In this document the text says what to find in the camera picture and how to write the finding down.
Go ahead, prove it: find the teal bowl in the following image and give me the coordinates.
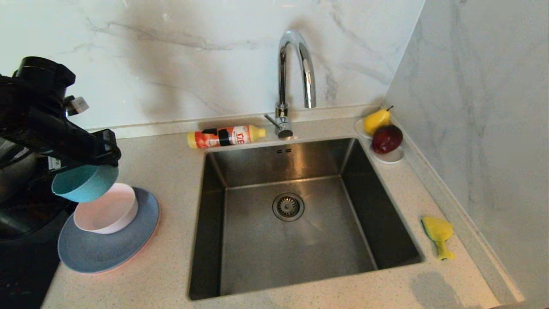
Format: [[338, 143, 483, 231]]
[[51, 165, 119, 203]]

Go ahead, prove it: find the pale pink bowl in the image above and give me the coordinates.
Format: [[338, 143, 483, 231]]
[[73, 183, 139, 235]]

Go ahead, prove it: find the blue grey plate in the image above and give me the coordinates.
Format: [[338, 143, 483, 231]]
[[57, 187, 160, 274]]

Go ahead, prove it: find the pink plate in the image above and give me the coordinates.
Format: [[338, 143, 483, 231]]
[[99, 215, 161, 275]]

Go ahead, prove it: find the orange dish soap bottle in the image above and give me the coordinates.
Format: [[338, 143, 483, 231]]
[[187, 125, 267, 149]]

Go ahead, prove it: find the chrome gooseneck faucet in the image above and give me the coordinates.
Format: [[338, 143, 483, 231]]
[[264, 30, 317, 140]]

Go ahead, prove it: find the yellow green sponge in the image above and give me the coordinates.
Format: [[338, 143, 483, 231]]
[[421, 216, 455, 261]]

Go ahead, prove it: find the stainless steel sink basin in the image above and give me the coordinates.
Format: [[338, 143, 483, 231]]
[[188, 137, 425, 301]]

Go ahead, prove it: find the stainless steel pot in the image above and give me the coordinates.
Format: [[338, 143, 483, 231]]
[[0, 137, 43, 202]]

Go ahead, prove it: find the black frying pan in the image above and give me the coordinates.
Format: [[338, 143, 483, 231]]
[[0, 172, 78, 241]]

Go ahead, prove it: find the black glass cooktop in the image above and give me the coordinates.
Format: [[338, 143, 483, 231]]
[[0, 172, 78, 309]]

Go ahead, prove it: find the round metal drain strainer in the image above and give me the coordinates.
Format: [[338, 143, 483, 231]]
[[272, 192, 305, 222]]

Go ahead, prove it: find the yellow pear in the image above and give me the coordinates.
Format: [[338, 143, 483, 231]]
[[364, 106, 394, 136]]

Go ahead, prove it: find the dark red apple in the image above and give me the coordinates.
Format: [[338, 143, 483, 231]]
[[371, 124, 404, 155]]

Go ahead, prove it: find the small white fruit dish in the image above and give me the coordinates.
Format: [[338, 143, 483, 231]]
[[354, 118, 405, 164]]

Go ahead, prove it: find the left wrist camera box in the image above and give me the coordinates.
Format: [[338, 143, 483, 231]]
[[65, 96, 90, 116]]

